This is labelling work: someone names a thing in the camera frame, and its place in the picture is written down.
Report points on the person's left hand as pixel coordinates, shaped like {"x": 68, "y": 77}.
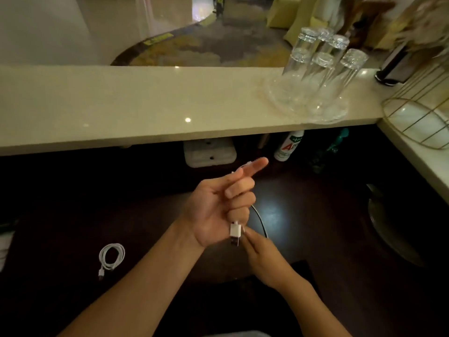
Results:
{"x": 210, "y": 210}

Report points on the person's right hand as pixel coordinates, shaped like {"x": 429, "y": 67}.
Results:
{"x": 268, "y": 263}

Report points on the person's left forearm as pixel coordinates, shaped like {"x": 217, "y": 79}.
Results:
{"x": 133, "y": 291}

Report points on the person's right forearm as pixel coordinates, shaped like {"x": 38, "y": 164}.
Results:
{"x": 315, "y": 312}

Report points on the person's white shirt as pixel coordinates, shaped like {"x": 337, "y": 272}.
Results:
{"x": 238, "y": 335}

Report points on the white socket box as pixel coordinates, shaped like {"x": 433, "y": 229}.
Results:
{"x": 210, "y": 154}

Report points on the light wooden stick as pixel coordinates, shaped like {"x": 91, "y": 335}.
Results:
{"x": 263, "y": 141}

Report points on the white bottle red green label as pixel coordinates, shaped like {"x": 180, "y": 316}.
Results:
{"x": 287, "y": 149}

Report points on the white round ledge support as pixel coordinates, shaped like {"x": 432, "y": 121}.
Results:
{"x": 125, "y": 146}

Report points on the round metal dish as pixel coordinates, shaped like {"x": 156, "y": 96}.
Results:
{"x": 386, "y": 224}

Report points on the teal plastic bottle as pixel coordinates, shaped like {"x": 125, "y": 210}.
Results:
{"x": 336, "y": 142}

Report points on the cream stone counter ledge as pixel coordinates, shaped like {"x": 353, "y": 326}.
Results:
{"x": 105, "y": 101}

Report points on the clear glass tray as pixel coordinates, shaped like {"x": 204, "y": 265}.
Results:
{"x": 333, "y": 114}

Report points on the group of upturned clear glasses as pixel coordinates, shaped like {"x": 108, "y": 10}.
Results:
{"x": 322, "y": 70}

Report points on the yellow covered chair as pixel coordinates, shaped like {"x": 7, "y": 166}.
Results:
{"x": 298, "y": 28}
{"x": 282, "y": 13}

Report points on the clear sign stand black base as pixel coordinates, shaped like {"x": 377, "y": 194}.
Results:
{"x": 387, "y": 75}

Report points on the dried flower bunch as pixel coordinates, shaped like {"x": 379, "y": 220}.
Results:
{"x": 424, "y": 28}

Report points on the black post with yellow label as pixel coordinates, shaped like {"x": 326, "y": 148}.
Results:
{"x": 218, "y": 3}

